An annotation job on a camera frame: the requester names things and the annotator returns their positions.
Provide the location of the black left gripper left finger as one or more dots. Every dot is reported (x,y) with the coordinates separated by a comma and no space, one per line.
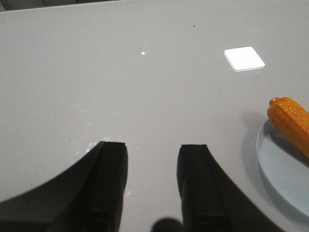
(87,197)

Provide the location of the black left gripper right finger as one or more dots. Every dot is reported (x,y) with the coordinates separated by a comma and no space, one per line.
(211,202)

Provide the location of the light blue round plate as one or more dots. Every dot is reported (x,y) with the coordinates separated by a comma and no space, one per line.
(284,166)

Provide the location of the orange corn cob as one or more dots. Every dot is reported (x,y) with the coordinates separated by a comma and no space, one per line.
(292,120)

